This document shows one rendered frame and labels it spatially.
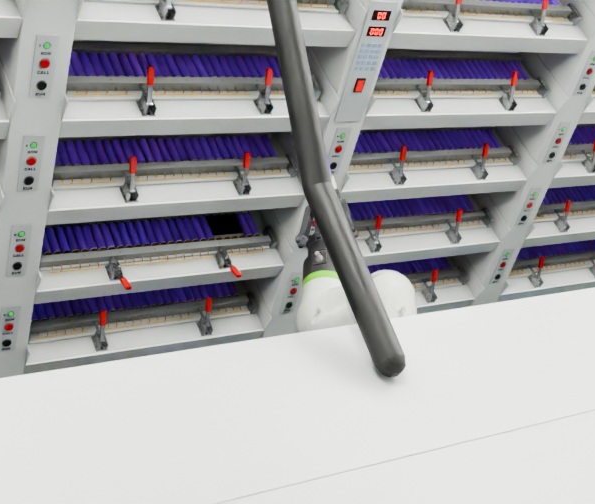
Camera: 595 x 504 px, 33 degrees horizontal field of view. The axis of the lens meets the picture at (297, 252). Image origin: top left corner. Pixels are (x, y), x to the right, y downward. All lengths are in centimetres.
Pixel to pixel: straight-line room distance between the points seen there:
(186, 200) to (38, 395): 150
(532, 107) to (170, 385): 202
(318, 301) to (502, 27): 87
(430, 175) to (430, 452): 186
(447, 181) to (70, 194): 98
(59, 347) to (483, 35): 118
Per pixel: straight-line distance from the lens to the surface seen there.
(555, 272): 321
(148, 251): 227
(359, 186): 241
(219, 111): 210
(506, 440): 78
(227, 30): 200
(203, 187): 221
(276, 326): 254
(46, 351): 232
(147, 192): 215
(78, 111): 197
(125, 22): 190
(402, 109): 236
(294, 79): 85
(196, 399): 71
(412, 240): 267
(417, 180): 252
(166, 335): 242
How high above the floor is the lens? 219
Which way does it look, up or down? 32 degrees down
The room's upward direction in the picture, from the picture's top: 17 degrees clockwise
